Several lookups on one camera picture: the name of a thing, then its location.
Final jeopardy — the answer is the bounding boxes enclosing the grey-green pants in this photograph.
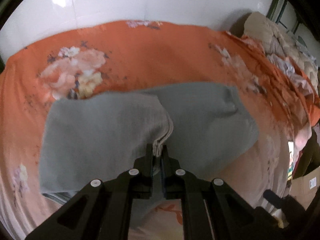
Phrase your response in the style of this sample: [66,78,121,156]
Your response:
[39,81,260,230]

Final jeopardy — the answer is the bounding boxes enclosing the brown cardboard box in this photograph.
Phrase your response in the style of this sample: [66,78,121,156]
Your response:
[290,167,320,209]

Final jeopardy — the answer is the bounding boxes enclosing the beige crumpled quilt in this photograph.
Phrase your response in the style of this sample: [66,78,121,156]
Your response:
[244,12,318,90]

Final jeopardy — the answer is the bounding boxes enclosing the orange floral bed sheet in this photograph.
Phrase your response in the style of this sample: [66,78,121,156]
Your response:
[1,21,319,239]

